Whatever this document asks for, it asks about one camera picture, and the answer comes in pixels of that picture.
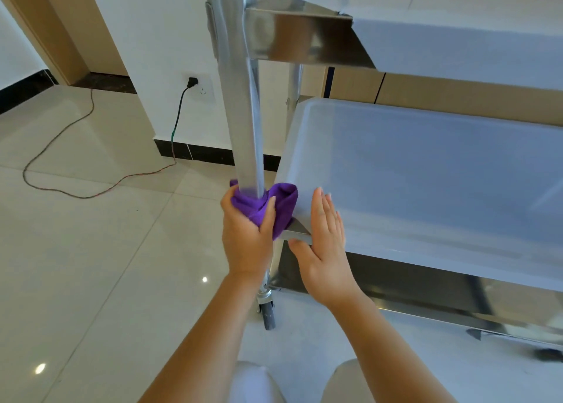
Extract large translucent plastic bin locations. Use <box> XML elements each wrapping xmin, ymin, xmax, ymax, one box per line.
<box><xmin>275</xmin><ymin>97</ymin><xmax>563</xmax><ymax>292</ymax></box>

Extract white wall outlet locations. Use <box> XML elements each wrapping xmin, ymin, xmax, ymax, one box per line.
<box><xmin>182</xmin><ymin>70</ymin><xmax>217</xmax><ymax>106</ymax></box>

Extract person's left forearm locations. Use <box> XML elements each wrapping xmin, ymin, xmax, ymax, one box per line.
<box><xmin>138</xmin><ymin>270</ymin><xmax>267</xmax><ymax>403</ymax></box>

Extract person's white trousers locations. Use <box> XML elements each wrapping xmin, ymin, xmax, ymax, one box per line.
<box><xmin>232</xmin><ymin>358</ymin><xmax>375</xmax><ymax>403</ymax></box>

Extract grey caster wheel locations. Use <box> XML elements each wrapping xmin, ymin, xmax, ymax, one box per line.
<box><xmin>256</xmin><ymin>286</ymin><xmax>278</xmax><ymax>331</ymax></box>

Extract long thin power cable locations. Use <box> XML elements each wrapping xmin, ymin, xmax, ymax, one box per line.
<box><xmin>22</xmin><ymin>85</ymin><xmax>194</xmax><ymax>199</ymax></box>

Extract person's right hand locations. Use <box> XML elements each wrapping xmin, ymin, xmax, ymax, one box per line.
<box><xmin>288</xmin><ymin>187</ymin><xmax>359</xmax><ymax>307</ymax></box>

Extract brown wooden panel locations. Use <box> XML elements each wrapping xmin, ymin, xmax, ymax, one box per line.
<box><xmin>301</xmin><ymin>66</ymin><xmax>563</xmax><ymax>127</ymax></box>

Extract stainless steel cart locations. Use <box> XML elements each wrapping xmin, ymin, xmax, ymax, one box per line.
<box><xmin>203</xmin><ymin>0</ymin><xmax>563</xmax><ymax>360</ymax></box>

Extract person's left hand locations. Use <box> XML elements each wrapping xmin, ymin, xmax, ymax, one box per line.
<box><xmin>221</xmin><ymin>186</ymin><xmax>277</xmax><ymax>280</ymax></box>

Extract wooden door frame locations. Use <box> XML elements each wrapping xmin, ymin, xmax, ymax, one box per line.
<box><xmin>0</xmin><ymin>0</ymin><xmax>129</xmax><ymax>87</ymax></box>

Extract person's right forearm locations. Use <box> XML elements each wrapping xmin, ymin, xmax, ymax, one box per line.
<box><xmin>323</xmin><ymin>293</ymin><xmax>459</xmax><ymax>403</ymax></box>

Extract purple cleaning cloth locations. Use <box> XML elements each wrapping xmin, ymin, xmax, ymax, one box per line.
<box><xmin>230</xmin><ymin>179</ymin><xmax>299</xmax><ymax>241</ymax></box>

